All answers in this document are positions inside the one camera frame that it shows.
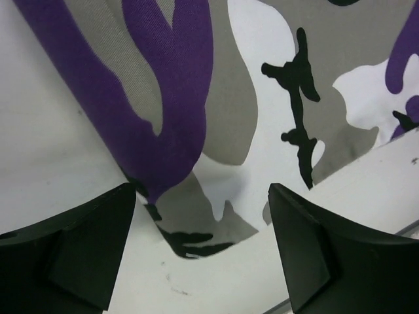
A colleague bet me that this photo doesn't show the purple camouflage trousers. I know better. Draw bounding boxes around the purple camouflage trousers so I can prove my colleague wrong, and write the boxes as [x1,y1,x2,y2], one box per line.
[16,1,418,259]

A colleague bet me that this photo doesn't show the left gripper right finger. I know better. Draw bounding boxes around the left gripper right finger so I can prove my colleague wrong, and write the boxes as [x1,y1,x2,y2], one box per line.
[268,183,418,313]

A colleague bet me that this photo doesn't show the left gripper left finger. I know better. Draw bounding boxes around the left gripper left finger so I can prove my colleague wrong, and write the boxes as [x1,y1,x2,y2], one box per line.
[1,183,136,311]

